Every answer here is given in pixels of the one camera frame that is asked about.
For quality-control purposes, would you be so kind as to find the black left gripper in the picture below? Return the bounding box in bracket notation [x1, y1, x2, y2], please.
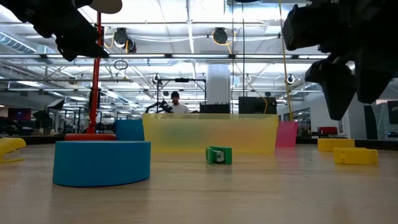
[0, 0, 110, 62]

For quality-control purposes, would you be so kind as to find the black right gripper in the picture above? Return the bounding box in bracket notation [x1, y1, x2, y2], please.
[305, 0, 398, 122]

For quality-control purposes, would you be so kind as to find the yellow tape roll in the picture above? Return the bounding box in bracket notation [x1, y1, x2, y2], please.
[317, 138, 356, 153]

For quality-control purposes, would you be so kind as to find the yellow mini stapler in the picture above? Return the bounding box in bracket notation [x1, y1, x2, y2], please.
[0, 137, 27, 164]
[333, 147, 379, 166]

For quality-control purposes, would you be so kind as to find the blue tape roll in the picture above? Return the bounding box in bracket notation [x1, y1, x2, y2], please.
[52, 140, 152, 188]

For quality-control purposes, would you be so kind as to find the green mini stapler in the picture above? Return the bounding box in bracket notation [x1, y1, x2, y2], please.
[205, 146, 233, 166]

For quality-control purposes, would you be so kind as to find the black standing panel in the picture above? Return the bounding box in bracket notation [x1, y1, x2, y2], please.
[387, 100, 398, 125]
[363, 105, 378, 140]

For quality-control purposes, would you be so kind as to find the red desk lamp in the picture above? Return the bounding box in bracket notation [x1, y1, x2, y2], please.
[64, 0, 124, 141]

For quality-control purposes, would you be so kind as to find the red background box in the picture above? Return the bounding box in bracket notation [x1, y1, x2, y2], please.
[317, 126, 339, 135]

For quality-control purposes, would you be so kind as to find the black studio light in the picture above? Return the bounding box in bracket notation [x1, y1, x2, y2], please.
[46, 98, 65, 110]

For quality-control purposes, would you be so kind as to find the pink plastic tray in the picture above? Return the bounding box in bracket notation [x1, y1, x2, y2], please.
[275, 121, 299, 148]

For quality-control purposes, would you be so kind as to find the maroon background panel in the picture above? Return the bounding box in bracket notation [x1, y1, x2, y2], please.
[7, 108, 32, 123]

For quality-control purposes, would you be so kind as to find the blue plastic tray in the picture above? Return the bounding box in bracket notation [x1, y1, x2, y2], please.
[112, 119, 146, 142]

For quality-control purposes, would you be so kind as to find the tall black equipment box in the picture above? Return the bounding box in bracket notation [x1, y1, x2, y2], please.
[238, 96, 278, 115]

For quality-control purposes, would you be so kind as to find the person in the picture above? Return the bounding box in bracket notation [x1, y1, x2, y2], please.
[169, 90, 191, 114]

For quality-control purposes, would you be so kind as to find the long ceiling light bar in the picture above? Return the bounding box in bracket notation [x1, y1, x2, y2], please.
[101, 52, 329, 60]

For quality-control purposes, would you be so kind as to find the low black equipment box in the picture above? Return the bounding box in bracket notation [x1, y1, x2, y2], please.
[199, 103, 231, 114]

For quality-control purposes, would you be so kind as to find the yellow translucent tray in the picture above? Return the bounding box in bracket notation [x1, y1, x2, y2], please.
[142, 113, 280, 154]

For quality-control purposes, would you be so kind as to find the black hanging cable loop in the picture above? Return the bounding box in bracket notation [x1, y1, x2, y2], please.
[113, 59, 129, 71]

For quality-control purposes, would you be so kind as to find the black ceiling cable reel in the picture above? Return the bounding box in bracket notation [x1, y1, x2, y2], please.
[212, 27, 229, 45]
[113, 27, 137, 54]

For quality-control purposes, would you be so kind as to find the thick yellow hanging cable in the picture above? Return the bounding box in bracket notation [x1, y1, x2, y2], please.
[277, 0, 294, 122]

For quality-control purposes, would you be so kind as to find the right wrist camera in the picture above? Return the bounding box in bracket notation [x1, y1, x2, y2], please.
[282, 3, 321, 52]

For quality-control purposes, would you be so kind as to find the black background gantry frame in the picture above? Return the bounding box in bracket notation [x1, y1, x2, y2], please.
[156, 77, 208, 114]

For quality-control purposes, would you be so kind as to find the thin yellow cable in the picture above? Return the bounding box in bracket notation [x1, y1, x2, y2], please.
[211, 30, 269, 114]

